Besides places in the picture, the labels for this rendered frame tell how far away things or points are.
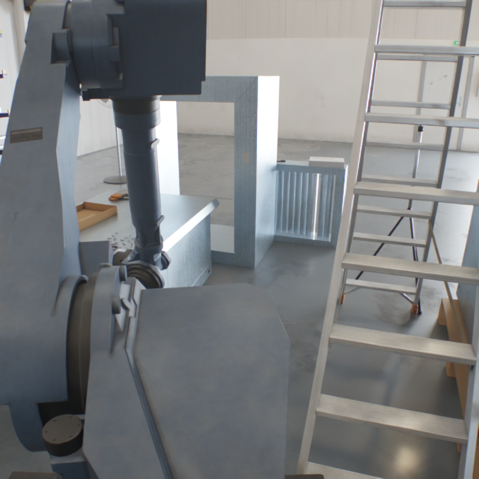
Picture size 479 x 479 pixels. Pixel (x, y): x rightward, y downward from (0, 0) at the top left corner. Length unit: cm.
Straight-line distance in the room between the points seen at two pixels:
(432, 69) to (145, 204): 981
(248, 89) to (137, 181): 192
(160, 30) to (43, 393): 91
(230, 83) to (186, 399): 299
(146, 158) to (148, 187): 12
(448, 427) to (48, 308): 116
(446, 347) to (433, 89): 988
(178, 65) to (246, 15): 1045
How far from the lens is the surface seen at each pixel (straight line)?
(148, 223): 175
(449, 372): 276
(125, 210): 322
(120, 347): 70
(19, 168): 99
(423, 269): 137
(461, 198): 139
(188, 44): 126
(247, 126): 343
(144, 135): 156
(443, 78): 1109
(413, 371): 274
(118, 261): 201
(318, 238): 430
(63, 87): 112
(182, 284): 307
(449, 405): 258
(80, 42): 124
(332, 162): 405
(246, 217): 359
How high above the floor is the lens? 159
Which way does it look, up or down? 21 degrees down
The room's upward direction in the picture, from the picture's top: straight up
